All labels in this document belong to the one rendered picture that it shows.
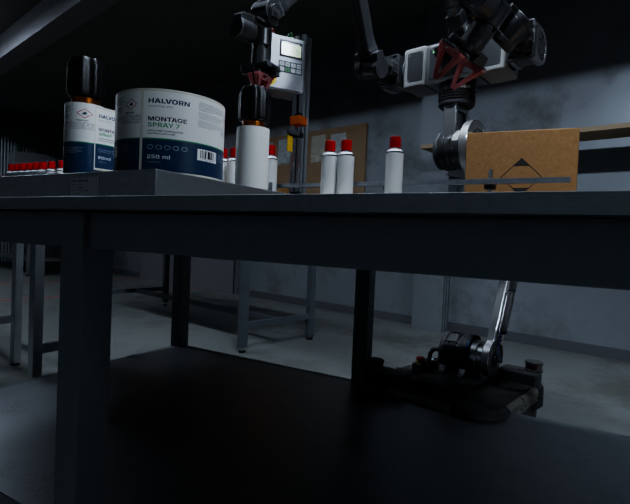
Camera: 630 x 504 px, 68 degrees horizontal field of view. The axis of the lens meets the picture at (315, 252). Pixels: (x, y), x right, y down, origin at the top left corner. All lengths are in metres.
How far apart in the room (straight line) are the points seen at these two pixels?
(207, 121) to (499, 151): 0.92
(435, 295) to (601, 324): 1.28
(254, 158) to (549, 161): 0.83
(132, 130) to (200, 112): 0.12
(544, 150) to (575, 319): 2.74
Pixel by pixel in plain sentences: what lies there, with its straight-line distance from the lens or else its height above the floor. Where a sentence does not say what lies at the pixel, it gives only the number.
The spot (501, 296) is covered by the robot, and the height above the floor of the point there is 0.58.
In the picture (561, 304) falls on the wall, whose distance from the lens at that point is 4.15.
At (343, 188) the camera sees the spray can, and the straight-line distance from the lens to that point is 1.44.
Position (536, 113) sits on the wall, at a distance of 4.33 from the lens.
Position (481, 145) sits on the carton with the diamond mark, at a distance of 1.53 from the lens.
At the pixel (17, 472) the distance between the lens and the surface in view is 1.36.
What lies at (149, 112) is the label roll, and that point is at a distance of 0.89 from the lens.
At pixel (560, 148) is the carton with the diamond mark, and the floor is 1.06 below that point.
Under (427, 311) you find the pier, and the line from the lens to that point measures 4.40.
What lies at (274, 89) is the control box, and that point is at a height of 1.29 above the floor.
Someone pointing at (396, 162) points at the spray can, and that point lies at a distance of 1.39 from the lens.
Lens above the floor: 0.78
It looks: 2 degrees down
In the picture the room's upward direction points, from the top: 3 degrees clockwise
